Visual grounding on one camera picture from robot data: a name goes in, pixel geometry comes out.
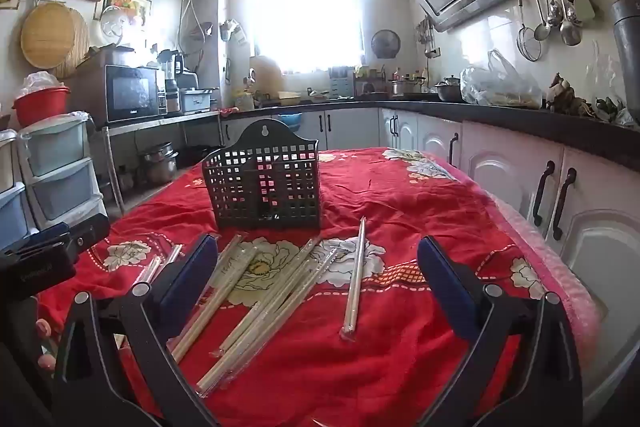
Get set of chopsticks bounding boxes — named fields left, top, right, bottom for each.
left=134, top=216, right=368, bottom=395

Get black plastic utensil basket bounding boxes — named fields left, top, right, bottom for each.
left=201, top=118, right=322, bottom=230

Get bag of greens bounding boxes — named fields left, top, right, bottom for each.
left=592, top=96, right=639, bottom=128

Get clear plastic bag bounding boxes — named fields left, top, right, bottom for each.
left=460, top=49, right=544, bottom=108

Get red floral blanket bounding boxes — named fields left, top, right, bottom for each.
left=37, top=147, right=551, bottom=427

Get pink bubble wrap sheet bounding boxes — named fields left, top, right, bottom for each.
left=480, top=187, right=601, bottom=358

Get grey cylinder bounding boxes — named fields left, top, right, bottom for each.
left=610, top=0, right=640, bottom=126

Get black blender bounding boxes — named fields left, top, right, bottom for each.
left=158, top=49, right=184, bottom=114

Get kitchen window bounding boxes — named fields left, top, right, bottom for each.
left=250, top=0, right=364, bottom=76

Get ginger roots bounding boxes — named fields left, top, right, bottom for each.
left=545, top=73, right=594, bottom=114

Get steel shelf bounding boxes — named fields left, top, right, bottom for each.
left=101, top=108, right=224, bottom=219

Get white lower cabinets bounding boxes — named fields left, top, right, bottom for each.
left=220, top=107, right=640, bottom=408

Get round wall fan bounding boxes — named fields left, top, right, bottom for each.
left=370, top=29, right=402, bottom=59

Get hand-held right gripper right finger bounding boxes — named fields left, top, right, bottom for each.
left=417, top=236, right=583, bottom=427

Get black kitchen countertop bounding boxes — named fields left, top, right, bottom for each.
left=220, top=96, right=640, bottom=172

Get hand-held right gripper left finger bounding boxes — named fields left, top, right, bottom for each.
left=52, top=234, right=221, bottom=427

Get plastic drawer unit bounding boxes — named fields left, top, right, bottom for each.
left=0, top=112, right=109, bottom=253

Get person's left hand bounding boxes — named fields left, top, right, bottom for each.
left=35, top=317, right=58, bottom=372

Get wooden chopstick pair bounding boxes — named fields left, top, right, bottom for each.
left=171, top=239, right=258, bottom=364

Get round bamboo tray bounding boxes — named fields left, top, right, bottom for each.
left=20, top=2, right=89, bottom=72

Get white plastic dish cover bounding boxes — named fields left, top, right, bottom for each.
left=100, top=5, right=132, bottom=46

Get wooden cutting board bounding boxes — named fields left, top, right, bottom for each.
left=249, top=55, right=284, bottom=94

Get wire mesh strainer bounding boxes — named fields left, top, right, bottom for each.
left=515, top=0, right=544, bottom=62

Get stacked steel pots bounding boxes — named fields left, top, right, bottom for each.
left=139, top=142, right=180, bottom=186

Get black microwave oven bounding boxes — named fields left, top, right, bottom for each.
left=104, top=64, right=168, bottom=124

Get red bucket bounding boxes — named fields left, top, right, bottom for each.
left=12, top=87, right=71, bottom=128

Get light blue appliance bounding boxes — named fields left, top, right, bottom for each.
left=178, top=88, right=219, bottom=114

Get blue basin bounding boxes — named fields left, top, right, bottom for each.
left=273, top=112, right=304, bottom=134

